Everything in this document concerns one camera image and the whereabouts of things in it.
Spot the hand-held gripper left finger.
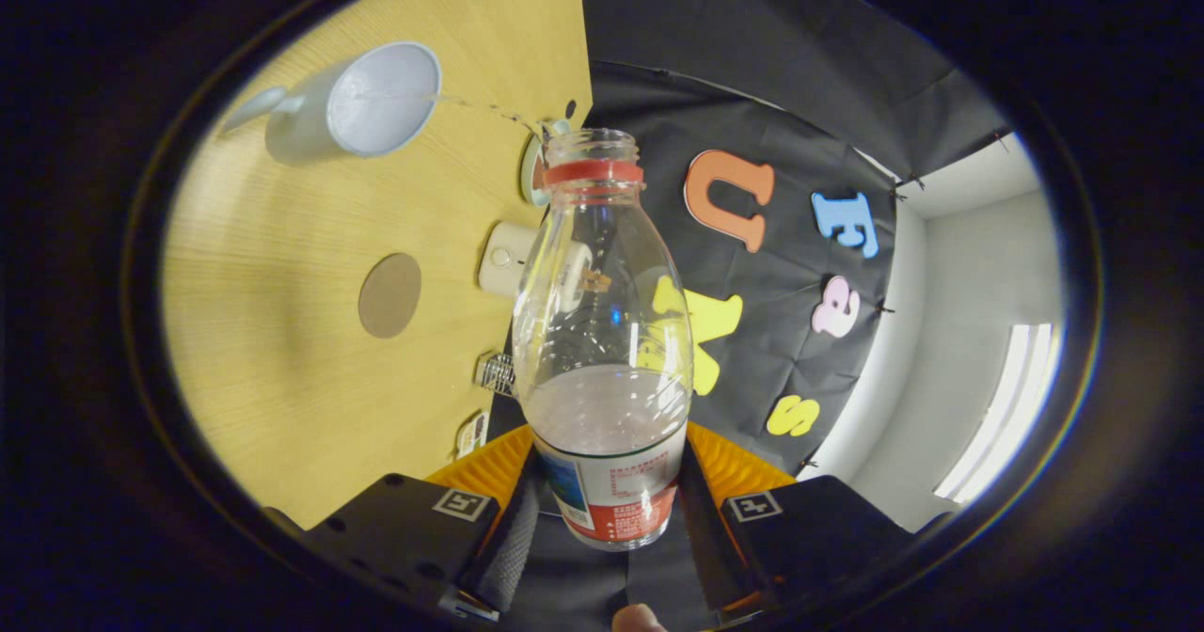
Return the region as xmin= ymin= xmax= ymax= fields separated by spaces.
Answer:
xmin=301 ymin=425 xmax=549 ymax=614

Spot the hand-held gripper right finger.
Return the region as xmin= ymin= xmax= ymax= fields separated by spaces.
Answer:
xmin=679 ymin=422 xmax=913 ymax=614

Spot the clear plastic juice bottle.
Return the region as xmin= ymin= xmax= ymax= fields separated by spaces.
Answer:
xmin=513 ymin=128 xmax=695 ymax=552

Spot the round brown coaster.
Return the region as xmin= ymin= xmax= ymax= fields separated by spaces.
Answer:
xmin=357 ymin=253 xmax=423 ymax=340

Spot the white cup with handle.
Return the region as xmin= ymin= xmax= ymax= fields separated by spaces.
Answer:
xmin=218 ymin=41 xmax=443 ymax=165

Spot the small white dish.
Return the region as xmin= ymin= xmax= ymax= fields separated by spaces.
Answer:
xmin=455 ymin=411 xmax=490 ymax=461

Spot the white toaster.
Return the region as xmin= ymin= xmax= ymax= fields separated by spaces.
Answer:
xmin=478 ymin=222 xmax=595 ymax=313

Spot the long ceiling light panel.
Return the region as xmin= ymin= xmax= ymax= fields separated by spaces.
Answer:
xmin=933 ymin=324 xmax=1062 ymax=505

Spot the wooden table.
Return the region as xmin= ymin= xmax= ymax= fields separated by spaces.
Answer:
xmin=162 ymin=0 xmax=595 ymax=531

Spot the light green plate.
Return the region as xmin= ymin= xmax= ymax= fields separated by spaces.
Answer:
xmin=520 ymin=119 xmax=573 ymax=207

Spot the black backdrop cloth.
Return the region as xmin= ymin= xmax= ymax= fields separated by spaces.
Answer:
xmin=484 ymin=0 xmax=1015 ymax=631

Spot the metal wire basket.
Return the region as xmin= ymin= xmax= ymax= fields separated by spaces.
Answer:
xmin=473 ymin=352 xmax=518 ymax=398

